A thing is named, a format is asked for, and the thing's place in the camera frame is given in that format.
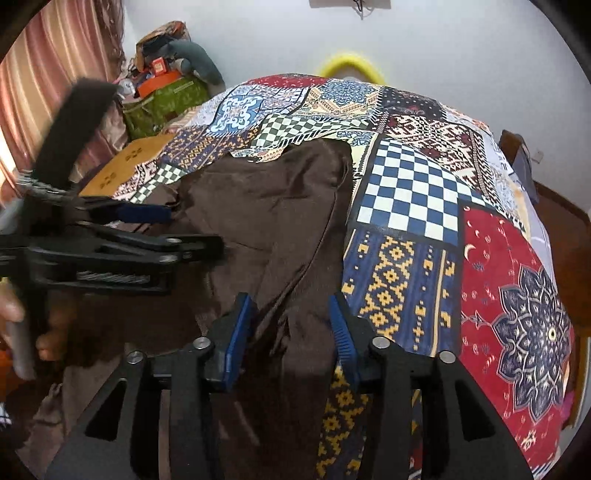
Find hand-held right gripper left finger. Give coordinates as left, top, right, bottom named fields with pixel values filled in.
left=46, top=292, right=254, bottom=480

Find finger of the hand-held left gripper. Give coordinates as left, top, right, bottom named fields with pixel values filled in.
left=82, top=196, right=174, bottom=226
left=90, top=232, right=226, bottom=267

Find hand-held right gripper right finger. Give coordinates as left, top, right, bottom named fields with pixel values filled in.
left=328, top=292, right=532, bottom=480

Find brown pants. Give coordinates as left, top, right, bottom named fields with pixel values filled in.
left=18, top=141, right=354, bottom=480

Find person's left hand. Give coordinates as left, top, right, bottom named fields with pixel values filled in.
left=0, top=281, right=72, bottom=363

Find bamboo lap desk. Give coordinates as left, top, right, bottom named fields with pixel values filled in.
left=81, top=137, right=163, bottom=197

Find pink striped curtain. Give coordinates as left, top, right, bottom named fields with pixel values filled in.
left=0, top=0, right=127, bottom=185

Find green fabric storage box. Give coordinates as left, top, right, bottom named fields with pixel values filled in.
left=122, top=76, right=213, bottom=139

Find orange flat box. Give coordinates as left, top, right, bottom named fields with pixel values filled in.
left=139, top=69, right=183, bottom=97

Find brown patterned bag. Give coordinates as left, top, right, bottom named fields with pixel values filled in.
left=136, top=33, right=190, bottom=61

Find patchwork printed blanket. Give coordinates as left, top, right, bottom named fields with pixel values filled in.
left=111, top=73, right=578, bottom=480

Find grey plush toy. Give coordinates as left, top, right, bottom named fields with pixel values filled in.
left=168, top=41, right=227, bottom=86

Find yellow foam tube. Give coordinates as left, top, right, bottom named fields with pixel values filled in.
left=318, top=50, right=387, bottom=86

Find dark backpack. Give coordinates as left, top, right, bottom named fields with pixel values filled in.
left=510, top=133, right=541, bottom=204

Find small wall monitor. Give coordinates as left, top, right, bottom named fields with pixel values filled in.
left=308, top=0, right=393, bottom=8

